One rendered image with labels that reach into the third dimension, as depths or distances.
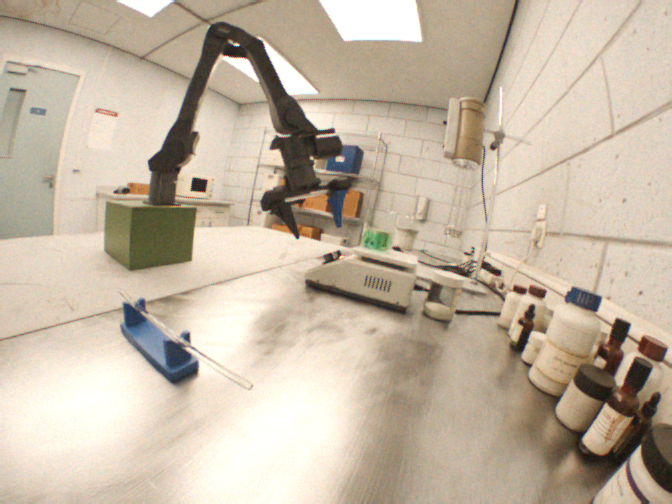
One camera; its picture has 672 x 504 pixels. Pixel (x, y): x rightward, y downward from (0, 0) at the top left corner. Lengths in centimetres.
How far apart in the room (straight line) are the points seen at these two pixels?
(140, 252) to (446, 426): 49
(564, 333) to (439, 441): 20
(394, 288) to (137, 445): 41
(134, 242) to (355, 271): 39
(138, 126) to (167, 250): 289
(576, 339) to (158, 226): 63
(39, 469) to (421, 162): 304
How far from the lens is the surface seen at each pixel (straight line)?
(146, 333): 28
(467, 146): 86
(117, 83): 330
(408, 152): 301
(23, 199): 302
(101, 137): 317
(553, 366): 35
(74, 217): 312
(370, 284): 45
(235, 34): 59
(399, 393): 26
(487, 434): 26
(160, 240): 50
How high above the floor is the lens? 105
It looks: 9 degrees down
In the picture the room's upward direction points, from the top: 11 degrees clockwise
